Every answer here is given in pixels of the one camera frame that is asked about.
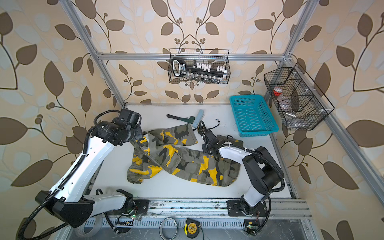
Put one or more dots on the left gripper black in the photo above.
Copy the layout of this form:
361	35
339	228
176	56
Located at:
139	134

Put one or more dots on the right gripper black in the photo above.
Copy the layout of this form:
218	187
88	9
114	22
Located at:
205	152

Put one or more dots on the camouflage yellow green trousers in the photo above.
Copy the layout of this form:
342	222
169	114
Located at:
169	150

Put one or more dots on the teal plastic basket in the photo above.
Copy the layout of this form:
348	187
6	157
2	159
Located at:
253	116

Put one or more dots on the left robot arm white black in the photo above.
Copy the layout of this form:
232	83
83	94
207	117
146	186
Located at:
66	200

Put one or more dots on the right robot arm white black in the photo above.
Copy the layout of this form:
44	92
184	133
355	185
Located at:
265	175

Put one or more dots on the light blue grey block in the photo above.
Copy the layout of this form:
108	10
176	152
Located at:
198	118

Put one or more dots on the black socket set holder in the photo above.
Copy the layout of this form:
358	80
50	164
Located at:
181	69

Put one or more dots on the red capped item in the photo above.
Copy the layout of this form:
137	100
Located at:
277	91

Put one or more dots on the clear plastic bag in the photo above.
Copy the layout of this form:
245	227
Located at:
286	107

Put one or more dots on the yellow black tape measure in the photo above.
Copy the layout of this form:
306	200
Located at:
192	228

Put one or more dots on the black wire basket back wall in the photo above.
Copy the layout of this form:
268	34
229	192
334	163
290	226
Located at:
215	57

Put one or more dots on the black wire basket wall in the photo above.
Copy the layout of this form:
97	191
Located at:
215	57
308	99

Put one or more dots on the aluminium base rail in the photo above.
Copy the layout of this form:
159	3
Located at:
286	209

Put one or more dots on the black wire basket right wall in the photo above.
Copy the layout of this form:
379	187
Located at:
308	99

